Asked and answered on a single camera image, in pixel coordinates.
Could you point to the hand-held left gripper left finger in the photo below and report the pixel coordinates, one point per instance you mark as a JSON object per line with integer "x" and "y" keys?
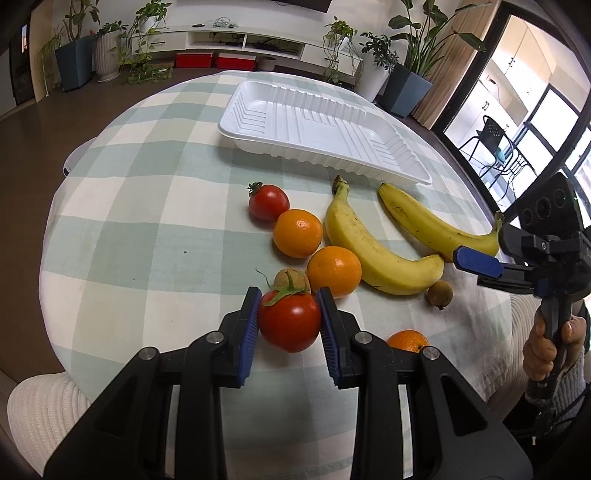
{"x": 251, "y": 332}

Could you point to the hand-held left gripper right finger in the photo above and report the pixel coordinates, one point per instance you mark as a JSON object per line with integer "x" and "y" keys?
{"x": 328, "y": 332}

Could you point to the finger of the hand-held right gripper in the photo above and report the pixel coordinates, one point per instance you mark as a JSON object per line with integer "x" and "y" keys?
{"x": 505, "y": 284}
{"x": 478, "y": 261}

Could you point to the red tomato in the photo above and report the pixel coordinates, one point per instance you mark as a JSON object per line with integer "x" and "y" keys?
{"x": 288, "y": 321}
{"x": 270, "y": 203}

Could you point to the brown kiwi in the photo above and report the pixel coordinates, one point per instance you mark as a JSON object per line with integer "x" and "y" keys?
{"x": 295, "y": 279}
{"x": 439, "y": 294}

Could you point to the yellow banana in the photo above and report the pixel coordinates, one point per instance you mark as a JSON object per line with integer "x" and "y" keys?
{"x": 434, "y": 226}
{"x": 378, "y": 258}

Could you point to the small mandarin orange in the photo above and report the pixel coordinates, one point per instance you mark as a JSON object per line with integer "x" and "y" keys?
{"x": 407, "y": 342}

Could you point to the white plastic tray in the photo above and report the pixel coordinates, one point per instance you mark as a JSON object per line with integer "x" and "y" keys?
{"x": 314, "y": 129}

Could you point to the person's right hand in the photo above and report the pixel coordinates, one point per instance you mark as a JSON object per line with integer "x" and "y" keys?
{"x": 538, "y": 346}

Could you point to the black metal chair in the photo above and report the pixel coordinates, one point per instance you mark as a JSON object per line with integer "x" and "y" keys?
{"x": 496, "y": 138}

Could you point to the green white checked tablecloth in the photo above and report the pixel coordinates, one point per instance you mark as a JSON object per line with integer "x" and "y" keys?
{"x": 152, "y": 240}

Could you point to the large-leaf plant in blue pot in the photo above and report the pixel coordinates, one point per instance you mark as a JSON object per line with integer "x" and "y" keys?
{"x": 406, "y": 90}

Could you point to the leafy plant in white pot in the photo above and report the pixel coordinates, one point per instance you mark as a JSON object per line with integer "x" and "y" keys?
{"x": 376, "y": 78}

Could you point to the white knit cushion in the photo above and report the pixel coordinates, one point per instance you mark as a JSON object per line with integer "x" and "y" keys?
{"x": 41, "y": 415}

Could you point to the white round stool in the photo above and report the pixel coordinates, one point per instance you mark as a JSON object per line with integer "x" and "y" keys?
{"x": 76, "y": 159}

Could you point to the hanging green plant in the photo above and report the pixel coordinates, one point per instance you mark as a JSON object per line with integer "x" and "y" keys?
{"x": 339, "y": 41}

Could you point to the red storage box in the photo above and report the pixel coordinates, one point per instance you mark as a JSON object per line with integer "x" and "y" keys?
{"x": 194, "y": 60}
{"x": 235, "y": 61}

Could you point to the trailing green pothos plant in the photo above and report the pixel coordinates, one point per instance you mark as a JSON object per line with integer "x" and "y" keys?
{"x": 147, "y": 69}

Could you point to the white television cabinet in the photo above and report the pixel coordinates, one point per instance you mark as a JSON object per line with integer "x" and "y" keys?
{"x": 207, "y": 39}

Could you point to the black television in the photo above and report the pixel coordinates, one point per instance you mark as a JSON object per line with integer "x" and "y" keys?
{"x": 309, "y": 4}

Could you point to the plant in white ribbed pot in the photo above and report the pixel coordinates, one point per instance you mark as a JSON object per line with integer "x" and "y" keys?
{"x": 107, "y": 57}

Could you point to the tall plant in blue pot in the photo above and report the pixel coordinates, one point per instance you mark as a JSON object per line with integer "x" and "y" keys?
{"x": 74, "y": 64}

